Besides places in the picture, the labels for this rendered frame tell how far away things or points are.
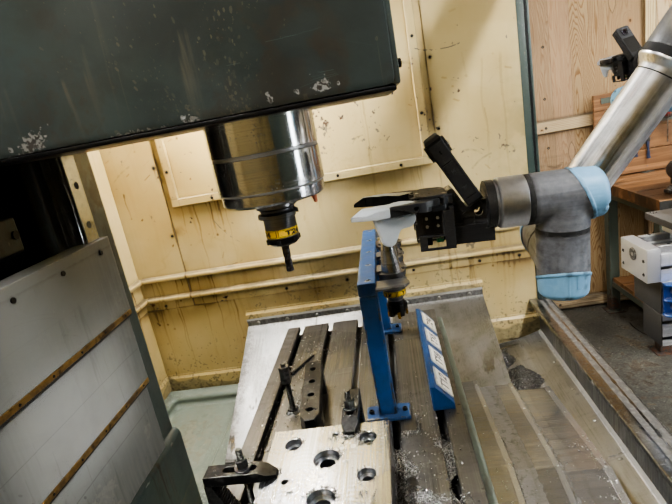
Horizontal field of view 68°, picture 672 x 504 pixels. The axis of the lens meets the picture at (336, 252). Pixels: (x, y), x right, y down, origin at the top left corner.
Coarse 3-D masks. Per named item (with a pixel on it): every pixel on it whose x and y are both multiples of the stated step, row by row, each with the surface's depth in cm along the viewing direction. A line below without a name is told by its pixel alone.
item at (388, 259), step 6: (384, 246) 108; (384, 252) 108; (390, 252) 108; (384, 258) 108; (390, 258) 108; (396, 258) 108; (384, 264) 109; (390, 264) 108; (396, 264) 108; (384, 270) 109; (390, 270) 108; (396, 270) 108
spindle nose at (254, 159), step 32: (224, 128) 66; (256, 128) 66; (288, 128) 67; (224, 160) 68; (256, 160) 67; (288, 160) 68; (320, 160) 74; (224, 192) 71; (256, 192) 68; (288, 192) 69
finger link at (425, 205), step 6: (432, 198) 71; (438, 198) 70; (408, 204) 69; (414, 204) 69; (420, 204) 69; (426, 204) 70; (432, 204) 70; (438, 204) 70; (390, 210) 69; (396, 210) 69; (402, 210) 69; (408, 210) 69; (414, 210) 70; (420, 210) 69; (426, 210) 70; (390, 216) 70; (396, 216) 70
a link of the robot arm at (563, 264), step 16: (544, 240) 73; (560, 240) 71; (576, 240) 71; (544, 256) 74; (560, 256) 72; (576, 256) 72; (544, 272) 74; (560, 272) 73; (576, 272) 72; (544, 288) 75; (560, 288) 73; (576, 288) 73
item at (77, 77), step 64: (0, 0) 59; (64, 0) 59; (128, 0) 58; (192, 0) 58; (256, 0) 57; (320, 0) 56; (384, 0) 57; (0, 64) 61; (64, 64) 61; (128, 64) 60; (192, 64) 60; (256, 64) 59; (320, 64) 58; (384, 64) 58; (0, 128) 64; (64, 128) 63; (128, 128) 62; (192, 128) 62
